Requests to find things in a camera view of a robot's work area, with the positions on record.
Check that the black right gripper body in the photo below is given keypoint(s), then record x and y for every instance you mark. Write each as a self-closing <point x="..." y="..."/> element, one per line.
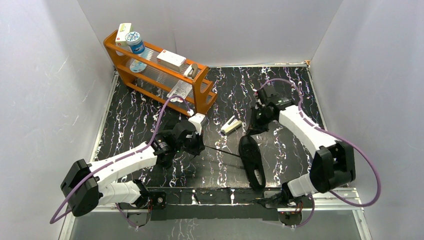
<point x="259" y="119"/>

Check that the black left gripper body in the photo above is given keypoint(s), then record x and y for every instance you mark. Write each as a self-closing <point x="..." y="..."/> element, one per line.
<point x="195" y="144"/>

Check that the black canvas shoe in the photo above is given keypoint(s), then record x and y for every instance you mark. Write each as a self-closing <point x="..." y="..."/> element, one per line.
<point x="251" y="157"/>
<point x="166" y="161"/>

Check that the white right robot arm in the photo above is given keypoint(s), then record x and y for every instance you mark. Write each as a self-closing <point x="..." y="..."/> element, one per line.
<point x="333" y="163"/>

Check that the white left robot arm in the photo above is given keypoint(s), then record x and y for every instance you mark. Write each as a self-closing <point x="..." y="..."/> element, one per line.
<point x="88" y="185"/>

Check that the orange wooden shelf rack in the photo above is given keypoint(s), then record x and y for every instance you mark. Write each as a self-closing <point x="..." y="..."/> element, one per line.
<point x="156" y="81"/>

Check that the clear plastic packet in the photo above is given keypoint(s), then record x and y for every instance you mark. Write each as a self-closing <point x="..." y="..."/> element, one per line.
<point x="181" y="88"/>

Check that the white rectangular box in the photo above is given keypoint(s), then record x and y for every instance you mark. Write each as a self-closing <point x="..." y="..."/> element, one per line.
<point x="171" y="60"/>

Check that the light blue round disc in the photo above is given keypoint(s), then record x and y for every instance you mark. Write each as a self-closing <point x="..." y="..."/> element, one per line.
<point x="137" y="66"/>

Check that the blue lidded round jar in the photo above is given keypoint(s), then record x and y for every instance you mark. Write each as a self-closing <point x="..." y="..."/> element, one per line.
<point x="135" y="42"/>

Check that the white yellow carton box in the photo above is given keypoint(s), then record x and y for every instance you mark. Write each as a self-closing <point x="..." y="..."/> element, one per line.
<point x="122" y="31"/>

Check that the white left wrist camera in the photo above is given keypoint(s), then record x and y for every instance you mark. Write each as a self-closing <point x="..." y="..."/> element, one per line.
<point x="197" y="119"/>

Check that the aluminium frame rail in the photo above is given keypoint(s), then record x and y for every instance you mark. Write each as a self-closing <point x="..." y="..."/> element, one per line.
<point x="334" y="198"/>

